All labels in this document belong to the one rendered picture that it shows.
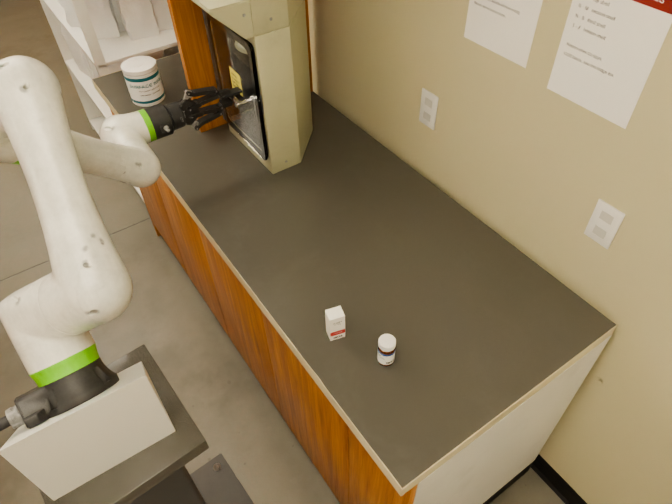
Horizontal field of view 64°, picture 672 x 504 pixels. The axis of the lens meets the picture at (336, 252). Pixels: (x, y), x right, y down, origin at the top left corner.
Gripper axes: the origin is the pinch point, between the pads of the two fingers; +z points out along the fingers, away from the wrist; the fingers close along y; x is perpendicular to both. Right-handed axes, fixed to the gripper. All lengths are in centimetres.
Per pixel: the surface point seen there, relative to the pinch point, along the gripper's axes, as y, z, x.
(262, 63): 13.1, 6.9, -11.0
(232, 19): 27.3, -0.1, -11.1
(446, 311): -27, 14, -86
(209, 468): -119, -53, -44
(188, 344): -120, -37, 14
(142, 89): -18, -13, 55
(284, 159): -22.0, 10.5, -10.7
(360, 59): -2.4, 48.7, -0.9
